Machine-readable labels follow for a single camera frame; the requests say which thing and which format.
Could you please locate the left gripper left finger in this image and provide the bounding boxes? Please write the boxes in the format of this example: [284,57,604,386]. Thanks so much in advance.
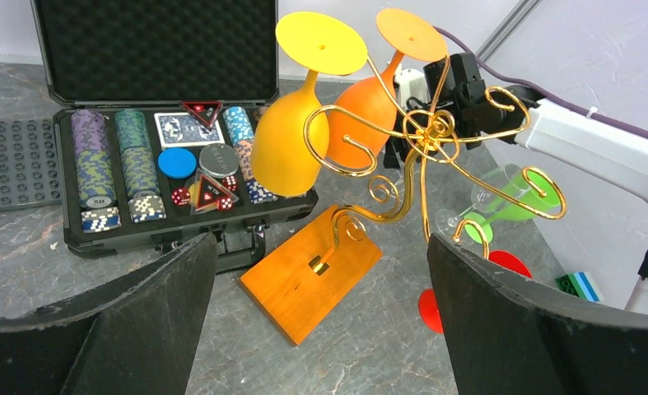
[0,235,217,394]

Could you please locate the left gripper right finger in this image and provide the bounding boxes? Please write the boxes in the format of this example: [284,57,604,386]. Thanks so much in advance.
[427,235,648,394]

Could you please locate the red wine glass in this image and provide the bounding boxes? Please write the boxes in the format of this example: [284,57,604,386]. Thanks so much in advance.
[417,249,534,336]

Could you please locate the green wine glass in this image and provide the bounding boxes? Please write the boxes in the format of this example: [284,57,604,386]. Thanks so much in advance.
[464,166,566,243]

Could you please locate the clear wine glass back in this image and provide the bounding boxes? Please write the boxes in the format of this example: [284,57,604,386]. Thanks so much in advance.
[436,163,529,236]

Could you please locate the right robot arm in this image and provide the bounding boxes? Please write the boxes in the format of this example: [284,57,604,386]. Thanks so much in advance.
[423,53,648,279]

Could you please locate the orange wooden rack base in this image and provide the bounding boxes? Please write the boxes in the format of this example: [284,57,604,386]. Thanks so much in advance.
[240,205,382,346]

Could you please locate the yellow wine glass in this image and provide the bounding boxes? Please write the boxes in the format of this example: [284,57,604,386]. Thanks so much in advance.
[250,12,368,197]

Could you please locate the orange wine glass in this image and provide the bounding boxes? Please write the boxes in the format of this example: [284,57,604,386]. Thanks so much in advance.
[327,8,448,169]

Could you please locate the blue green toy blocks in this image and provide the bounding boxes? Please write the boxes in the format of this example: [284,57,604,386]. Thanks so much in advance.
[555,272,603,303]

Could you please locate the black studded mat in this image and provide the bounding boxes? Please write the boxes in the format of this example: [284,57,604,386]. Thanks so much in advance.
[0,118,61,212]

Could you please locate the black poker chip case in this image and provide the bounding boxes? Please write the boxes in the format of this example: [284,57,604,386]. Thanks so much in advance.
[31,1,319,272]

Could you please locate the gold wire glass rack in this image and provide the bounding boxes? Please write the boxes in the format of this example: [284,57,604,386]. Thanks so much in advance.
[304,56,567,258]

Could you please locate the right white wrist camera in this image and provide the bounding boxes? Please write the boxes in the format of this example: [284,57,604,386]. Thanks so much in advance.
[394,68,431,110]

